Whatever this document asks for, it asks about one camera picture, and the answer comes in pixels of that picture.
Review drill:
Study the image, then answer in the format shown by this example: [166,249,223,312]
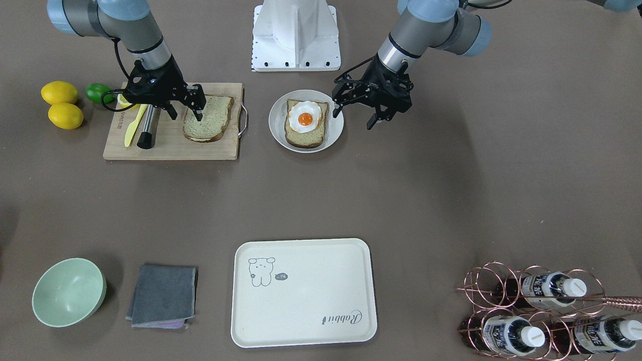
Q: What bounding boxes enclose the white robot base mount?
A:
[251,1,342,72]

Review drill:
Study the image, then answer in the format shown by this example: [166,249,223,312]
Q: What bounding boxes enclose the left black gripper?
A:
[331,55,414,130]

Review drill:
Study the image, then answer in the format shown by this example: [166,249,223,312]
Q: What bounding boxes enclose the yellow lemon lower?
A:
[48,103,83,130]

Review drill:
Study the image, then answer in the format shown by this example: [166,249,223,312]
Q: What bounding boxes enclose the yellow lemon upper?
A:
[40,81,79,105]

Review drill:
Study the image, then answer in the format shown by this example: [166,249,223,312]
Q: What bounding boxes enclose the white round plate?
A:
[268,89,344,153]

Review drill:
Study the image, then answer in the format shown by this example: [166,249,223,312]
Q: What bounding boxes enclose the fried egg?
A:
[286,100,322,133]

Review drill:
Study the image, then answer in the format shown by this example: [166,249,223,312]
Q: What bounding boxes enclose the purple cloth under grey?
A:
[149,319,187,329]

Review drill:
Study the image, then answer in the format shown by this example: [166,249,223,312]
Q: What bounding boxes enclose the steel muddler black tip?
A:
[137,105,161,150]

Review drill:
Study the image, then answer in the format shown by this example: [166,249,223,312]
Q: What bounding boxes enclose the green bowl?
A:
[32,258,106,327]

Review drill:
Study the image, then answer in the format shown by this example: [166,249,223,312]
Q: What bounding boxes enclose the halved lemon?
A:
[116,94,139,111]

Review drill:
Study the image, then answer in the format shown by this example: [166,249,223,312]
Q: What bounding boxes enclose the bread slice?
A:
[284,100,329,148]
[183,95,234,142]

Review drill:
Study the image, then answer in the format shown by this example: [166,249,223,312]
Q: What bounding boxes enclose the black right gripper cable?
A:
[101,38,146,113]

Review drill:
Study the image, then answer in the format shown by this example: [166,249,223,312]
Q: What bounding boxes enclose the grey folded cloth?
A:
[125,264,198,328]

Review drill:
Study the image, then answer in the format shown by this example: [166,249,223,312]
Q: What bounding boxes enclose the cream rabbit tray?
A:
[231,238,378,348]

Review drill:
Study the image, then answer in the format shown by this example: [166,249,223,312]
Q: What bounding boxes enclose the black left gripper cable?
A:
[334,56,374,85]

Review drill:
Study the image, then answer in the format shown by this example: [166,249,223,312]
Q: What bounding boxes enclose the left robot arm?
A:
[331,1,492,129]

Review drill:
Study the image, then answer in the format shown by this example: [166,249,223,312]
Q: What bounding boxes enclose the green lime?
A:
[85,83,115,105]

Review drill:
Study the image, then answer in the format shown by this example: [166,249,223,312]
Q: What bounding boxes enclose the tea bottle upper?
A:
[520,271,587,310]

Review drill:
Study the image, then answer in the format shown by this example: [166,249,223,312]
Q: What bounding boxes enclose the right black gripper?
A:
[122,56,207,122]

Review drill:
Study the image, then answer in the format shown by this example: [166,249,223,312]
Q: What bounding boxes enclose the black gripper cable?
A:
[334,56,374,85]
[101,38,146,113]

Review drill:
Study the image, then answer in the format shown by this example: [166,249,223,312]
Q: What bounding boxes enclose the tea bottle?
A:
[481,316,546,357]
[520,271,587,310]
[572,316,641,354]

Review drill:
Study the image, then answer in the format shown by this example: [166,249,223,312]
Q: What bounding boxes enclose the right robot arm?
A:
[47,1,207,120]

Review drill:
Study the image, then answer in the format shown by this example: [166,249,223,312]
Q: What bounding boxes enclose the yellow lemon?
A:
[40,81,79,105]
[48,103,83,130]

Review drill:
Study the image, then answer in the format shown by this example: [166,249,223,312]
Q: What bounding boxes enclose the bamboo cutting board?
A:
[103,82,244,160]

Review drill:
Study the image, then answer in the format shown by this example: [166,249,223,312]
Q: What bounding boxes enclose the yellow plastic knife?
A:
[124,104,148,147]

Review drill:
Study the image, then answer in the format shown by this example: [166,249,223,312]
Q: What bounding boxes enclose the copper wire bottle rack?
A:
[457,261,640,360]

